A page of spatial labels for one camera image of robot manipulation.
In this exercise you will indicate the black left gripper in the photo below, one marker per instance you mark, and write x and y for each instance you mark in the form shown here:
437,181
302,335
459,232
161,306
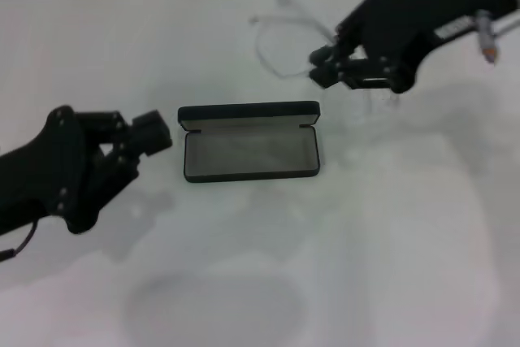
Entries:
48,176

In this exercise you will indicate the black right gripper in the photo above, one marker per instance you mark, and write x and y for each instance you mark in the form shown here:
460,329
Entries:
406,22

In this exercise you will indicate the clear white glasses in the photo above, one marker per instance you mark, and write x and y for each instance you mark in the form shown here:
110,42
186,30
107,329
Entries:
280,75

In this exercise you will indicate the black glasses case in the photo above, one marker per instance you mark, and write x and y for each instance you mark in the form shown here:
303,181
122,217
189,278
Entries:
252,156

